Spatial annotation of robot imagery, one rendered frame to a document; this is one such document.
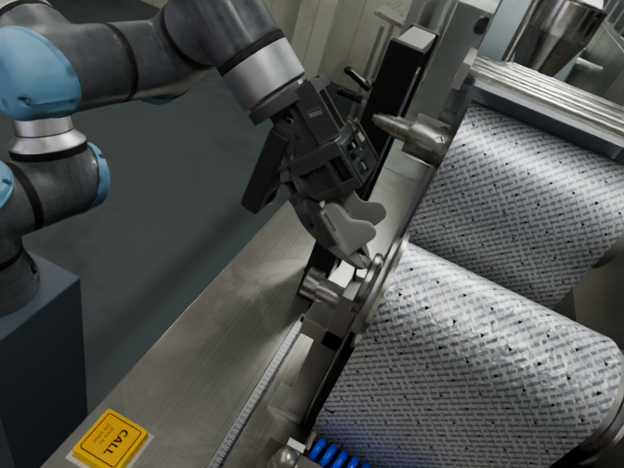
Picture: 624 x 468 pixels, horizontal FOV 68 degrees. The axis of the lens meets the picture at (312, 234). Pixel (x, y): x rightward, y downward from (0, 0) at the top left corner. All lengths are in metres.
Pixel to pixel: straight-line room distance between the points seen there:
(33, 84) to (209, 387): 0.54
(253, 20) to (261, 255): 0.67
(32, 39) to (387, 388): 0.48
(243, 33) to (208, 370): 0.56
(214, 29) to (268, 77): 0.06
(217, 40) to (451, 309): 0.34
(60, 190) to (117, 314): 1.26
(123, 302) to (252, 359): 1.30
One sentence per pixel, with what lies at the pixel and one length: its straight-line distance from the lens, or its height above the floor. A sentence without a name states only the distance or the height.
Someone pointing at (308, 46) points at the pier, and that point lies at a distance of 4.30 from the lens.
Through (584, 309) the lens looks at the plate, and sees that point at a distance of 0.89.
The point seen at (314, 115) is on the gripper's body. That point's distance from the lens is 0.46.
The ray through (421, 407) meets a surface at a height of 1.18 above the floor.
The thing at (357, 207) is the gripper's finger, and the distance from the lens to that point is 0.53.
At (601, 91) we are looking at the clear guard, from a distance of 1.44.
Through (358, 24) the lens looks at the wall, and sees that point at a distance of 4.29.
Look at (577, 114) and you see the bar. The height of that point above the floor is 1.45.
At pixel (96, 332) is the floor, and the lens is 2.01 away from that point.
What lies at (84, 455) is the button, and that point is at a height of 0.92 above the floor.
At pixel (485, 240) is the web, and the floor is 1.27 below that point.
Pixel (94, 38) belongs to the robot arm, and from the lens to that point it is 0.49.
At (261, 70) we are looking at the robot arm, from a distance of 0.46.
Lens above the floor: 1.60
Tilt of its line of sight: 38 degrees down
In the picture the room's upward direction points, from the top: 20 degrees clockwise
